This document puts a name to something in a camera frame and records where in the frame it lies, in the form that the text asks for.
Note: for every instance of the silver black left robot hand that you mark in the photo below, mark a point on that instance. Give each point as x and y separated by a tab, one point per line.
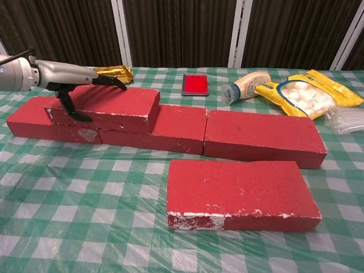
62	74

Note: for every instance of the red foam brick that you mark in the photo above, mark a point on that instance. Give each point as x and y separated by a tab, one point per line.
179	125
28	119
119	105
261	136
239	187

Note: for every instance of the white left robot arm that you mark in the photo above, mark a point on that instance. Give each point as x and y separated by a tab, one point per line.
17	74

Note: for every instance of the gold biscuit packet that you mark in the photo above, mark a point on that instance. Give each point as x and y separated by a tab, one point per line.
122	72

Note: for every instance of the red flat case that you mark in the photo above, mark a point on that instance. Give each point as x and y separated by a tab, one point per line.
195	84

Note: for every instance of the green checked tablecloth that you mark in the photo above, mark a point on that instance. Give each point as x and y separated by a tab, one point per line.
85	213

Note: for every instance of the beige tube with blue cap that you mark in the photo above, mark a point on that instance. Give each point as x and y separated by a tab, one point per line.
244	86

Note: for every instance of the yellow marshmallow bag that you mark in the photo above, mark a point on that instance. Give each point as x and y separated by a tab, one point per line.
312	94

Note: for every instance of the clear plastic bag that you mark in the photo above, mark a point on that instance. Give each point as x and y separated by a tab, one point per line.
348	120

